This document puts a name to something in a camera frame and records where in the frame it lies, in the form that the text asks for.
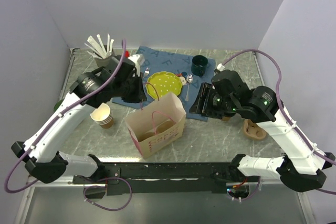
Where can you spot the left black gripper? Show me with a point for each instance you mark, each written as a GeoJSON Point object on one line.
{"type": "Point", "coordinates": [139, 96]}

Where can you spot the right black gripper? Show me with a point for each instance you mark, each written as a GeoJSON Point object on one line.
{"type": "Point", "coordinates": [206, 90]}

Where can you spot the brown paper cup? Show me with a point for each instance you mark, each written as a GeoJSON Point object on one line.
{"type": "Point", "coordinates": [226, 118]}

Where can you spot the pink paper gift bag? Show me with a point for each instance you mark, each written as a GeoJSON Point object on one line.
{"type": "Point", "coordinates": [156, 125]}

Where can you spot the brown pulp cup carrier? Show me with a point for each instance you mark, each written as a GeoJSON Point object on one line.
{"type": "Point", "coordinates": [159, 129]}

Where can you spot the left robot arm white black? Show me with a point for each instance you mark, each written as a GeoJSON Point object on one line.
{"type": "Point", "coordinates": [121, 78]}

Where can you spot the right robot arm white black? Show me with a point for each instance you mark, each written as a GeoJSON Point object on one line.
{"type": "Point", "coordinates": [300, 168]}

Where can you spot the silver fork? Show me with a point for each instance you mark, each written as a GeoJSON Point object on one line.
{"type": "Point", "coordinates": [146, 73]}

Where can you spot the silver spoon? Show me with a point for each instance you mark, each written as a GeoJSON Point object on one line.
{"type": "Point", "coordinates": [189, 80]}

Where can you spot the yellow-green dotted plate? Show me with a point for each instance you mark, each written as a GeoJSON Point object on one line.
{"type": "Point", "coordinates": [161, 83]}

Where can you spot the cartoon mouse figurine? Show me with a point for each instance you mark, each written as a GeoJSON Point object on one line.
{"type": "Point", "coordinates": [182, 76]}

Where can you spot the blue alphabet cloth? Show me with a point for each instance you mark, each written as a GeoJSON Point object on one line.
{"type": "Point", "coordinates": [178, 63]}

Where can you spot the grey straw holder cup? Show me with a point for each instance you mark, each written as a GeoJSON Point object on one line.
{"type": "Point", "coordinates": [103, 62]}

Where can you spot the stack of brown paper cups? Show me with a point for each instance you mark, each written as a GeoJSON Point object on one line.
{"type": "Point", "coordinates": [103, 116]}

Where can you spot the dark green mug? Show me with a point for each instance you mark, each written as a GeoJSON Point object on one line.
{"type": "Point", "coordinates": [199, 65]}

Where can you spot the white wrapped straws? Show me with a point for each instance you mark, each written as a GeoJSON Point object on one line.
{"type": "Point", "coordinates": [98, 49]}

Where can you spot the green interior enamel mug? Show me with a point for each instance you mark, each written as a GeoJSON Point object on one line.
{"type": "Point", "coordinates": [57, 105]}

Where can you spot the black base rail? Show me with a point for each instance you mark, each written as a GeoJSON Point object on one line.
{"type": "Point", "coordinates": [142, 177]}

